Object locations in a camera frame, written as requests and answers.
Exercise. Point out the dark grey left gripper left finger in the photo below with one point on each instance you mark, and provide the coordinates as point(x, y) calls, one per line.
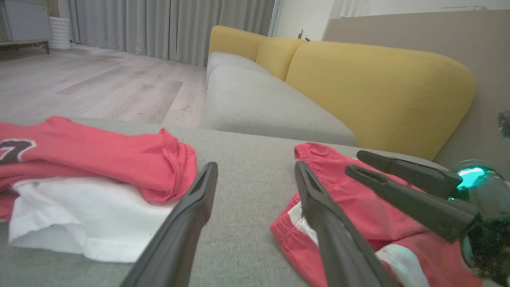
point(175, 239)

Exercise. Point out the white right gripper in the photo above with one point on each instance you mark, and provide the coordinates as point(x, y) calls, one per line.
point(490, 239)

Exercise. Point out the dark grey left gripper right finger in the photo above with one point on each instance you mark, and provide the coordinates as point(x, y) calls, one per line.
point(338, 247)

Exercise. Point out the red white-trimmed shorts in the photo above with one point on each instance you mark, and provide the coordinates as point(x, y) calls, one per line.
point(378, 211)

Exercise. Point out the red white basketball jersey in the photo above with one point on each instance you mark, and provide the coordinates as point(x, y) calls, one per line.
point(99, 159)

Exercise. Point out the large grey sofa chaise cushion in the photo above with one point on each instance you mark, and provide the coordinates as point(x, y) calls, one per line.
point(247, 199)

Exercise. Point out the wide yellow sofa back cushion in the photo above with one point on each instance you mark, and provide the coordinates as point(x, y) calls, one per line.
point(382, 91)

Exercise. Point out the grey sofa seat cushion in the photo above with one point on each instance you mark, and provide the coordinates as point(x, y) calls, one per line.
point(231, 61)
point(263, 103)

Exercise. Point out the grey pleated curtain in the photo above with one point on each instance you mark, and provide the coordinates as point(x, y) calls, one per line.
point(171, 28)

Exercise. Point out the white ribbed cylinder appliance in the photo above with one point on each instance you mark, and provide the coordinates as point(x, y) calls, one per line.
point(59, 34)

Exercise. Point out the light grey low cabinet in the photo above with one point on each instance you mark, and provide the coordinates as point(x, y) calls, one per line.
point(24, 22)

